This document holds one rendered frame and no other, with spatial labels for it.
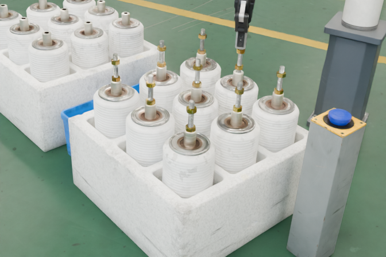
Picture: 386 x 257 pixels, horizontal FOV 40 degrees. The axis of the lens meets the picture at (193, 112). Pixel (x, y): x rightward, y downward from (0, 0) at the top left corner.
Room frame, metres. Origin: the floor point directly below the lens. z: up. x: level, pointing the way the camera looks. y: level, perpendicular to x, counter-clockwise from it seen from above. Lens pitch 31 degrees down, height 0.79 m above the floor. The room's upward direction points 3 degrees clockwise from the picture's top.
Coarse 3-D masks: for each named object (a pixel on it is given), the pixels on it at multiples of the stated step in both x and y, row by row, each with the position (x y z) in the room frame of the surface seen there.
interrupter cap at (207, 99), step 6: (186, 90) 0.99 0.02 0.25; (180, 96) 0.97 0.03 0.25; (186, 96) 0.97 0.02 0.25; (204, 96) 0.97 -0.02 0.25; (210, 96) 0.97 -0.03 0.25; (180, 102) 0.94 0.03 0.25; (186, 102) 0.94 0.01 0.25; (198, 102) 0.95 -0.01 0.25; (204, 102) 0.95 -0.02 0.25; (210, 102) 0.95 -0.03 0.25
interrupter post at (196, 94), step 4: (192, 88) 0.96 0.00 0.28; (196, 88) 0.96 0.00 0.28; (200, 88) 0.96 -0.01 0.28; (192, 92) 0.96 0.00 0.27; (196, 92) 0.95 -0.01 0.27; (200, 92) 0.96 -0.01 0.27; (192, 96) 0.96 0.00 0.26; (196, 96) 0.95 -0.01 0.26; (200, 96) 0.96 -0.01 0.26; (196, 100) 0.95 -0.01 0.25
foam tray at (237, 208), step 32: (96, 160) 0.89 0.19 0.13; (128, 160) 0.83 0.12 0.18; (256, 160) 0.90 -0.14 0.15; (288, 160) 0.88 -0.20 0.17; (96, 192) 0.90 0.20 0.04; (128, 192) 0.81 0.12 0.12; (160, 192) 0.74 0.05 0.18; (224, 192) 0.76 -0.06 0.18; (256, 192) 0.82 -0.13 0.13; (288, 192) 0.89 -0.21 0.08; (128, 224) 0.81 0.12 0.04; (160, 224) 0.73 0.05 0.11; (192, 224) 0.71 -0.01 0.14; (224, 224) 0.76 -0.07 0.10; (256, 224) 0.83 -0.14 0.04; (160, 256) 0.73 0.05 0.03; (192, 256) 0.71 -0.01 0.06; (224, 256) 0.77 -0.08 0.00
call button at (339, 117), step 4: (336, 108) 0.82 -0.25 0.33; (332, 112) 0.80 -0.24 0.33; (336, 112) 0.80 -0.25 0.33; (340, 112) 0.80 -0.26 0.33; (344, 112) 0.81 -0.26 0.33; (348, 112) 0.81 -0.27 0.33; (328, 116) 0.80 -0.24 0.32; (332, 116) 0.79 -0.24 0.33; (336, 116) 0.79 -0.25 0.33; (340, 116) 0.79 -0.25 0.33; (344, 116) 0.79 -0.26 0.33; (348, 116) 0.79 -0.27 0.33; (332, 120) 0.79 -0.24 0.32; (336, 120) 0.78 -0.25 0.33; (340, 120) 0.78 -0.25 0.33; (344, 120) 0.78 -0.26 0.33; (348, 120) 0.78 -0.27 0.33; (336, 124) 0.79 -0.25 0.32; (340, 124) 0.79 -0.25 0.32; (344, 124) 0.79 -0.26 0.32
